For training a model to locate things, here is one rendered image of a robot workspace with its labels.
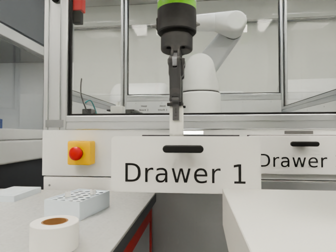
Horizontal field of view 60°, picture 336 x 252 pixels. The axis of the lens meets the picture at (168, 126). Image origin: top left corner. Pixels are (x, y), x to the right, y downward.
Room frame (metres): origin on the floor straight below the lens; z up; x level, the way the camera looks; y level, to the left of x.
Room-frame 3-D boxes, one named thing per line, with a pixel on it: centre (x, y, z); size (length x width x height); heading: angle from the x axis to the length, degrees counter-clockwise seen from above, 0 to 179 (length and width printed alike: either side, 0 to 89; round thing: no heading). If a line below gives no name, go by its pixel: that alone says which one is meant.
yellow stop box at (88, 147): (0.89, 0.26, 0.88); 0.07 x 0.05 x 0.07; 84
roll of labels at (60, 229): (0.45, 0.17, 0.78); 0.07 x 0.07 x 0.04
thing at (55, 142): (1.35, -0.16, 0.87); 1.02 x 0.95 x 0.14; 84
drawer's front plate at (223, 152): (0.57, -0.03, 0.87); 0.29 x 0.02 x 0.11; 84
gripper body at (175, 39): (0.68, -0.02, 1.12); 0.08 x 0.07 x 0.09; 174
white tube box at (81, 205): (0.65, 0.20, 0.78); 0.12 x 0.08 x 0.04; 163
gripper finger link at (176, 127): (0.66, -0.02, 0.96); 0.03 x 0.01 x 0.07; 84
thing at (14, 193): (0.81, 0.43, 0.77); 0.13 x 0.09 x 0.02; 174
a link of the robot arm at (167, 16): (0.68, -0.02, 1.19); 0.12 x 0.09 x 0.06; 84
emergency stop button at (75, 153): (0.86, 0.27, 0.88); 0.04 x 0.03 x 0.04; 84
